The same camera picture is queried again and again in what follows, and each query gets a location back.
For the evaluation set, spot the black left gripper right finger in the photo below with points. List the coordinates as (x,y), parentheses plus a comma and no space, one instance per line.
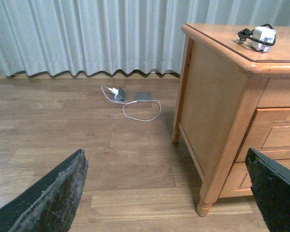
(271,189)

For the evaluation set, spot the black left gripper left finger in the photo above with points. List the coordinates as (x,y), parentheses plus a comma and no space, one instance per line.
(50,204)

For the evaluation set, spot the white charger adapter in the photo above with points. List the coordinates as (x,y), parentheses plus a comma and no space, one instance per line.
(263,34)

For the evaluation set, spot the wooden dresser cabinet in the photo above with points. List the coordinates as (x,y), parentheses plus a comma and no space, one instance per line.
(231,98)

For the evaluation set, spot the open metal floor socket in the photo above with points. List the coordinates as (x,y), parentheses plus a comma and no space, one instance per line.
(122,96)

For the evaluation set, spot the white plug adapter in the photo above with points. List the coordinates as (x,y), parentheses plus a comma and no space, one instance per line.
(114,91)

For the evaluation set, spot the closed metal floor plate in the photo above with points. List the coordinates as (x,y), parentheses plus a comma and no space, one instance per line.
(141,96)

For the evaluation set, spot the pale grey curtain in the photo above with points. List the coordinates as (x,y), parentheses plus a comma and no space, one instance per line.
(55,36)

